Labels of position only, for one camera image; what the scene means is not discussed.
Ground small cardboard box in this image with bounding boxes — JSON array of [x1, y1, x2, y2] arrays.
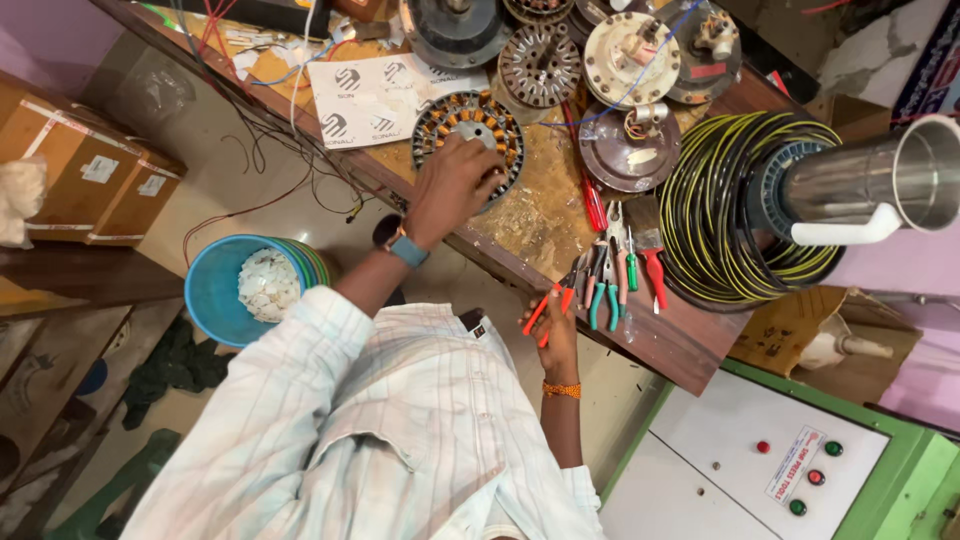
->
[[84, 146, 189, 249]]

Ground blue band wristwatch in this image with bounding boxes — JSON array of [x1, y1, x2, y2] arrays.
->
[[382, 223, 431, 270]]

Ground yellow and black wire coil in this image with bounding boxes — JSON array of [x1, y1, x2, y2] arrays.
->
[[657, 110, 849, 313]]

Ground blue plastic bucket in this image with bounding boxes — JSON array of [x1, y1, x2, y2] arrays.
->
[[183, 234, 332, 350]]

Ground green and white control cabinet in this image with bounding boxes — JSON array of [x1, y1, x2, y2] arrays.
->
[[598, 357, 960, 540]]

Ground heap of white paper pieces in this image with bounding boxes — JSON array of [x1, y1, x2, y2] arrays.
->
[[237, 247, 303, 324]]

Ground grey fan motor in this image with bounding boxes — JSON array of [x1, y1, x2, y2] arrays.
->
[[658, 0, 744, 106]]

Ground large cardboard box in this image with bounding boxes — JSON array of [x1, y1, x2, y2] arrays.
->
[[0, 78, 145, 243]]

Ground torn open cardboard box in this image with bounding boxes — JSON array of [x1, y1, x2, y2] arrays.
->
[[727, 285, 925, 407]]

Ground orange handled pliers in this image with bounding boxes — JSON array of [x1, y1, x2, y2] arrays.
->
[[522, 253, 585, 348]]

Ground person's left hand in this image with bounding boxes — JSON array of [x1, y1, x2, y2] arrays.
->
[[407, 135, 513, 251]]

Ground white cable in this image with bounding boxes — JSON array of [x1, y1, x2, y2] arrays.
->
[[288, 0, 321, 138]]

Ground white striped shirt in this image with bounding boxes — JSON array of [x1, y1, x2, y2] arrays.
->
[[120, 285, 607, 540]]

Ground teal handled pliers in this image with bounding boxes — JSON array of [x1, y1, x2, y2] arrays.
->
[[586, 240, 622, 333]]

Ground large grey motor housing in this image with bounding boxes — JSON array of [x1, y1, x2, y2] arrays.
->
[[398, 0, 516, 73]]

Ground clear plastic bag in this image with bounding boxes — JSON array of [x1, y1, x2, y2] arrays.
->
[[105, 66, 198, 138]]

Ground person's right hand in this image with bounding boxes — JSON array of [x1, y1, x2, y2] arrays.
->
[[521, 288, 581, 384]]

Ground tangle of thin wires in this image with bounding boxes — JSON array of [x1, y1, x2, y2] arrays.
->
[[168, 0, 380, 226]]

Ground white printed paper sheet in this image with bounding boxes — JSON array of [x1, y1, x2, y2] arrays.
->
[[307, 52, 490, 151]]

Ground wooden shelf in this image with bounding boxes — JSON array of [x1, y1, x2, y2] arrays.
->
[[0, 246, 186, 540]]

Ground bare steel stator core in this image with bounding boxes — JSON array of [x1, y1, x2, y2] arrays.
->
[[496, 22, 584, 111]]

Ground white cloth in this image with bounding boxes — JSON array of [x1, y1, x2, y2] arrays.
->
[[0, 156, 48, 249]]

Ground copper wound fan stator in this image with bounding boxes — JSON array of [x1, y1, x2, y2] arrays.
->
[[411, 90, 526, 215]]

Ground red handled screwdriver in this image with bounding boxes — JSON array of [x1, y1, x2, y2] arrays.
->
[[560, 101, 610, 234]]

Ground dark green cloth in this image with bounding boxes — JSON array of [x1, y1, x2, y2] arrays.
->
[[121, 318, 235, 432]]

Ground wound stator with dark rim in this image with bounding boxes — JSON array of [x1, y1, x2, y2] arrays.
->
[[501, 0, 577, 28]]

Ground scattered white paper scraps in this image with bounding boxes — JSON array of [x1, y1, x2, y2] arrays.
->
[[223, 21, 357, 85]]

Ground steel jug with white handle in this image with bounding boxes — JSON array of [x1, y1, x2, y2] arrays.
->
[[778, 114, 960, 248]]

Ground blue wire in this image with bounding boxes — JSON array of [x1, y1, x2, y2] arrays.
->
[[538, 0, 708, 129]]

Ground red handled brush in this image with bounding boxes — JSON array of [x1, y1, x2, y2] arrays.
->
[[624, 195, 670, 313]]

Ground white cabinet label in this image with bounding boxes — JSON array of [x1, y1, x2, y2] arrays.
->
[[764, 424, 828, 506]]

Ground brown fan motor cover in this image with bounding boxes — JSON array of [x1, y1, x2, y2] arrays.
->
[[576, 100, 683, 195]]

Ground cream fan motor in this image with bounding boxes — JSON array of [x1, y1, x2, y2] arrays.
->
[[582, 10, 682, 111]]

